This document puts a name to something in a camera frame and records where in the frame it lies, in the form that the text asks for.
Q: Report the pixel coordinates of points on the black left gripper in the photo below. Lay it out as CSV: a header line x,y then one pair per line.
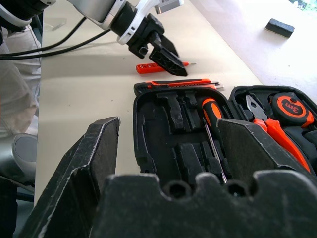
x,y
146,32

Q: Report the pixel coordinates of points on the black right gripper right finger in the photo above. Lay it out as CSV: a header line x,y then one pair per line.
x,y
245,148

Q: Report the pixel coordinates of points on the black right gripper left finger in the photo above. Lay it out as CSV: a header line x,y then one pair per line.
x,y
74,178

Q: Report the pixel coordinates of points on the small red screwdriver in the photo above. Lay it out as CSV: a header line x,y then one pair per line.
x,y
188,64

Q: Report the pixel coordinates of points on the red bit holder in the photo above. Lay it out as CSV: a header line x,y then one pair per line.
x,y
146,68

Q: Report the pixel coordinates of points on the orange black utility knife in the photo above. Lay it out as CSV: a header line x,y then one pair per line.
x,y
178,83

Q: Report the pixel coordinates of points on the black plastic tool case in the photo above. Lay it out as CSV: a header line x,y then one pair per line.
x,y
158,138

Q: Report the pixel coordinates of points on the orange black tape measure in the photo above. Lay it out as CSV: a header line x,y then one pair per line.
x,y
288,109

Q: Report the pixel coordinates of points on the silver robot torso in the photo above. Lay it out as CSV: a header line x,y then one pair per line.
x,y
17,156

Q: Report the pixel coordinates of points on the beige cloth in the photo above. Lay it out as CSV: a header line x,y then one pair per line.
x,y
17,86

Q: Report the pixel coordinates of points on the black eraser block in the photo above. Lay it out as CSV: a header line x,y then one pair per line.
x,y
280,27

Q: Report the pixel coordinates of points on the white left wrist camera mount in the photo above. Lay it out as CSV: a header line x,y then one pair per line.
x,y
128,37

